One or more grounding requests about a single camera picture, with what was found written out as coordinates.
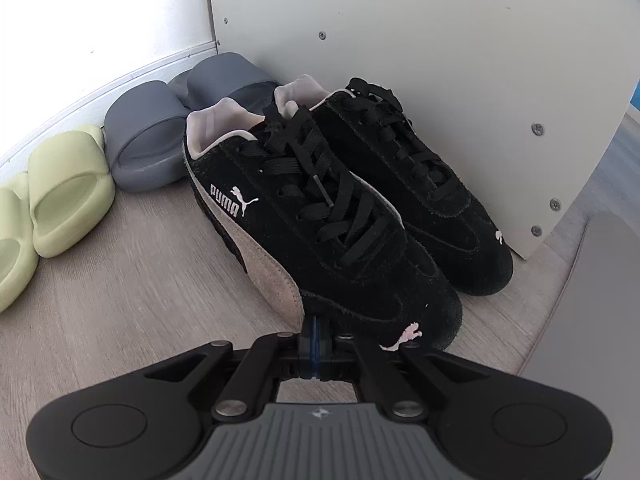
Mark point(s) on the white baseboard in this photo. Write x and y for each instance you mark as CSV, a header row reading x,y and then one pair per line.
x,y
125,80

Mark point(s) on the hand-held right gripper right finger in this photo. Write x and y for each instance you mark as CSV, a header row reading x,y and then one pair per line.
x,y
322,355

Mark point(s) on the white cabinet panel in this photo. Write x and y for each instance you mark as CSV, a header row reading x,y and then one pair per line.
x,y
450,35

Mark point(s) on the pale green slide sandal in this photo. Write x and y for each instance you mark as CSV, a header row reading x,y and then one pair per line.
x,y
15,260
70,160

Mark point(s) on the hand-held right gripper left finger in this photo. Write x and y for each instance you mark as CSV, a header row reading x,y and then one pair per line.
x,y
309,355

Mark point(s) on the grey slide sandal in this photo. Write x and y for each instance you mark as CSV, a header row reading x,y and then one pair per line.
x,y
145,150
220,72

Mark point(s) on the black suede sneaker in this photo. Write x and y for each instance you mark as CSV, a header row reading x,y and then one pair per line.
x,y
310,240
440,200

